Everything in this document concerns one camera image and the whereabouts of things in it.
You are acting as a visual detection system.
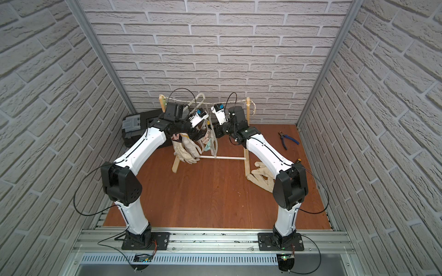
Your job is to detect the grey clip hanger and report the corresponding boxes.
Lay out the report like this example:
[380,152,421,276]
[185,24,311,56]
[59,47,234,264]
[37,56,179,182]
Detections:
[207,118,218,158]

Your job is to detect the white glove yellow cuff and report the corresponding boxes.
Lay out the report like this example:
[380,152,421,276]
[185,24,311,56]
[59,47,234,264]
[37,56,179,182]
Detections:
[172,133,202,164]

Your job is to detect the white clip hanger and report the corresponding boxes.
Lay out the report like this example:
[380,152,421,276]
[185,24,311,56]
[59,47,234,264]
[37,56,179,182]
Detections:
[184,93,206,117]

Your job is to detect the cream glove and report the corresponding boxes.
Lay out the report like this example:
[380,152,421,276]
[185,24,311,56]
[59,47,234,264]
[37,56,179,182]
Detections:
[199,129,212,152]
[246,162,275,193]

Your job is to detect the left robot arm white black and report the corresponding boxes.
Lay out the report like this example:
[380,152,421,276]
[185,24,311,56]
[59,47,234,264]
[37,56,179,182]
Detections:
[101,103,208,250]

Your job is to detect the black plastic toolbox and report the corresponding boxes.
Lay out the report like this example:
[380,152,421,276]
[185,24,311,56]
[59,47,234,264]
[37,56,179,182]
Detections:
[122,109,162,148]

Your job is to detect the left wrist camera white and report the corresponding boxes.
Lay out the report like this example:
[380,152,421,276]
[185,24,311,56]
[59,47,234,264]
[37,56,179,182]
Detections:
[190,108,208,128]

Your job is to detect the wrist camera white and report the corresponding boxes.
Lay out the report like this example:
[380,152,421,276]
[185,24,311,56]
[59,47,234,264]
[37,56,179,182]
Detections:
[211,103,227,125]
[190,108,208,128]

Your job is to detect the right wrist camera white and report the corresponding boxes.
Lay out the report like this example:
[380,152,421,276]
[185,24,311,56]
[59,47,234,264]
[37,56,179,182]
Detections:
[211,103,227,125]

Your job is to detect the twine rope line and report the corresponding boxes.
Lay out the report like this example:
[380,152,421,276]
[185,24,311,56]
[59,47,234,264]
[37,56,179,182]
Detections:
[159,94,257,116]

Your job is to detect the wooden drying rack frame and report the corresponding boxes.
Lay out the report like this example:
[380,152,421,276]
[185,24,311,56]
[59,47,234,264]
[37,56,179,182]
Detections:
[159,93,256,178]

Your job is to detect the blue handled pliers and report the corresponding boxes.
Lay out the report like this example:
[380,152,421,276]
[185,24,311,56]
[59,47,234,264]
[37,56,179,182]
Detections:
[278,132,300,151]

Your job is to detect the aluminium rail base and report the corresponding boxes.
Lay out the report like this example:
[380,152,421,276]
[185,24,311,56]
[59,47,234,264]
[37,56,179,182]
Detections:
[60,227,363,276]

